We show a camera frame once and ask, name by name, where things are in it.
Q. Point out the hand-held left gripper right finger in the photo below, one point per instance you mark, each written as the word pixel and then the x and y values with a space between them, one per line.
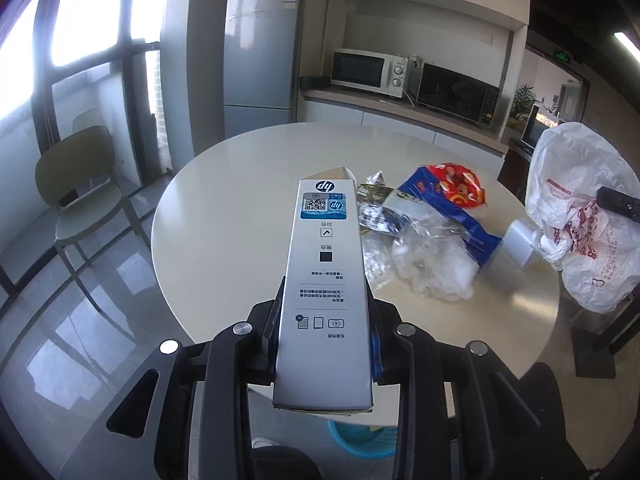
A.
pixel 376 356

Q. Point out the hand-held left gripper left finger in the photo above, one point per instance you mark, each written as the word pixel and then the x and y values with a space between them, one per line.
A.
pixel 271 341

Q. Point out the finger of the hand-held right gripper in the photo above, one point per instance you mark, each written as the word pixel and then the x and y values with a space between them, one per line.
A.
pixel 620 202

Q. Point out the white plastic bag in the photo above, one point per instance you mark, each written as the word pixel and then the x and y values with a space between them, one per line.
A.
pixel 575 170

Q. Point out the white carton box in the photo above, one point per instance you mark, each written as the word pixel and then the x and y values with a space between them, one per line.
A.
pixel 325 310

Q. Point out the clear plastic wrap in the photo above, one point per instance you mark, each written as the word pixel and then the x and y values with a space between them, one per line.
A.
pixel 430 265

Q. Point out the blue packaging bag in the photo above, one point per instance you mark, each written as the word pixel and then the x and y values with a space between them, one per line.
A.
pixel 442 185

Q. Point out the blue plastic basket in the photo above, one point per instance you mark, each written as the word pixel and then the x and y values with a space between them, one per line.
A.
pixel 360 440

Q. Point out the person's white shoe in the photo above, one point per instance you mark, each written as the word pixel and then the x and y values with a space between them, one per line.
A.
pixel 265 443

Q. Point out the small white box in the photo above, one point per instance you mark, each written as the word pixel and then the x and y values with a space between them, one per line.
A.
pixel 520 242

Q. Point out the dark wooden cabinet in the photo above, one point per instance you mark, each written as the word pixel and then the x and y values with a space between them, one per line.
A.
pixel 515 170

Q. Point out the computer monitor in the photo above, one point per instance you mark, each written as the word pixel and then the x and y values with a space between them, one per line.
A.
pixel 530 127

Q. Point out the green potted plant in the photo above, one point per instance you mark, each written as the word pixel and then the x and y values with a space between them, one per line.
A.
pixel 522 102

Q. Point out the silver foil wrapper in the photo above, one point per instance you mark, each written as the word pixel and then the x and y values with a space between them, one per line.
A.
pixel 372 210

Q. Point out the green exit sign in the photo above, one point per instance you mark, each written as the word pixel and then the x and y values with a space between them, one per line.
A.
pixel 562 56

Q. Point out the ceiling light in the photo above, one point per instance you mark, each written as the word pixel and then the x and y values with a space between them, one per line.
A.
pixel 627 42

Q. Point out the white kitchen counter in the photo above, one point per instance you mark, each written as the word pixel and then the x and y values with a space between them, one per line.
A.
pixel 440 132

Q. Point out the black microwave oven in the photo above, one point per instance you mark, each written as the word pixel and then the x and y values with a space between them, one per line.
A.
pixel 455 92

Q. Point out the olive green chair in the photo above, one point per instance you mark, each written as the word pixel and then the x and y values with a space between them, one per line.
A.
pixel 75 155

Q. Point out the silver refrigerator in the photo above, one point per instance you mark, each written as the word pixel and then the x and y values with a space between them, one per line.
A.
pixel 260 60

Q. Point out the white microwave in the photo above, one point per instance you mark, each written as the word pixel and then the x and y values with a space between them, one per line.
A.
pixel 367 71

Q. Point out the wall outlet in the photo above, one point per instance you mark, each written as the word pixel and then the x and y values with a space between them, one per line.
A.
pixel 486 38

